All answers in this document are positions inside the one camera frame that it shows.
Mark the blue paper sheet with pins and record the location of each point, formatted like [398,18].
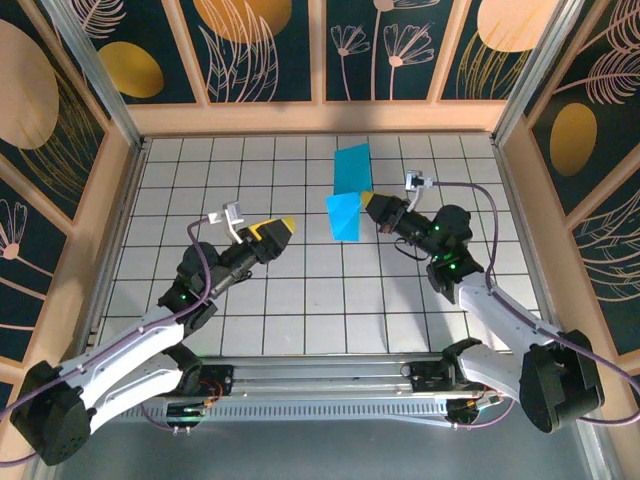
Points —
[352,165]

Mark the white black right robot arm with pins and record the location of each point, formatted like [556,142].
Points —
[500,315]

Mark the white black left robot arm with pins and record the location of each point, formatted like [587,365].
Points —
[125,345]

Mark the small controller board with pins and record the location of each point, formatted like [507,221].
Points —
[470,406]
[187,411]

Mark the grey translucent panel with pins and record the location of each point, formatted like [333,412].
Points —
[320,450]

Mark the aluminium side rail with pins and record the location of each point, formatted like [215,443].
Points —
[128,200]
[516,200]

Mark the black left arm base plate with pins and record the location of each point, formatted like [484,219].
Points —
[220,375]

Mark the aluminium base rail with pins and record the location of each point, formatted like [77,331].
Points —
[320,375]

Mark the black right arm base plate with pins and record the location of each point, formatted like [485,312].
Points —
[425,382]

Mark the aluminium frame post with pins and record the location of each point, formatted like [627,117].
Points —
[535,65]
[95,65]

